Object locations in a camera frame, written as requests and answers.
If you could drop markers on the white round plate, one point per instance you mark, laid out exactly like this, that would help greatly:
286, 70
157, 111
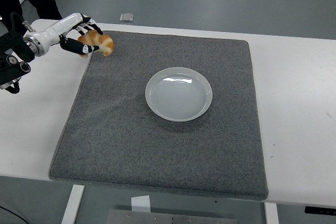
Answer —
178, 98

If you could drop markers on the grey felt mat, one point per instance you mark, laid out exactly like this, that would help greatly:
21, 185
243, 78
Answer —
157, 150

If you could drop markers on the square silver floor socket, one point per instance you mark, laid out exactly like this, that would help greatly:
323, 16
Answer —
126, 17

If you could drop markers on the white table leg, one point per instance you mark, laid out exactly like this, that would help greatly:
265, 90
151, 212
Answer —
271, 213
73, 205

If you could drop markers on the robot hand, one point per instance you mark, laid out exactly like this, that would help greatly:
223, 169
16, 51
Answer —
57, 28

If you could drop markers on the grey metal plate with screws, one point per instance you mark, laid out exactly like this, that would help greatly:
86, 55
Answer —
170, 217

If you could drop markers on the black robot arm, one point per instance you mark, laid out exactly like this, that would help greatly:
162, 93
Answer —
13, 43

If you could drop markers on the golden croissant bread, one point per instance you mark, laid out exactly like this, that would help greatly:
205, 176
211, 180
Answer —
103, 41

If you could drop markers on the black table control panel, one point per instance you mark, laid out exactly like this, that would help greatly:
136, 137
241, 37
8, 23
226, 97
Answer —
320, 209

